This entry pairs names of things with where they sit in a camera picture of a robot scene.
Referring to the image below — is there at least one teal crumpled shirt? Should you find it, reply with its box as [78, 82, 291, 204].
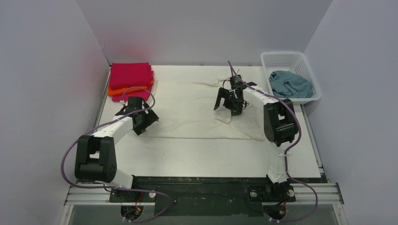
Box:
[268, 70, 314, 98]

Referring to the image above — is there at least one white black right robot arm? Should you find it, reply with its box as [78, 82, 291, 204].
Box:
[214, 75, 301, 148]

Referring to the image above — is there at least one orange folded shirt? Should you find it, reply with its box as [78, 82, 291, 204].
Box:
[107, 87, 142, 97]

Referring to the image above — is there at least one magenta folded shirt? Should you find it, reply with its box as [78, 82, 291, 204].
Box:
[111, 89, 150, 102]
[109, 62, 154, 90]

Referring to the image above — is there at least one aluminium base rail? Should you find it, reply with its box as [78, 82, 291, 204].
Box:
[64, 183, 344, 206]

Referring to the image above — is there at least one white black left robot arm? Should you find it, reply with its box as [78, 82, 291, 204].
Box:
[75, 97, 159, 202]

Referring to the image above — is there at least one white plastic basket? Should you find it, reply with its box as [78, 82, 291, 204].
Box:
[260, 52, 321, 105]

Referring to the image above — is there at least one magenta folded shirt top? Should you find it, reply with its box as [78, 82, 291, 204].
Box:
[109, 62, 154, 90]

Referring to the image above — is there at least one white t shirt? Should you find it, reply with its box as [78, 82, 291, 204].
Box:
[143, 71, 266, 141]

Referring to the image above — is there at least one magenta folded shirt bottom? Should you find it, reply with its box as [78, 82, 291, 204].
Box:
[111, 89, 150, 102]

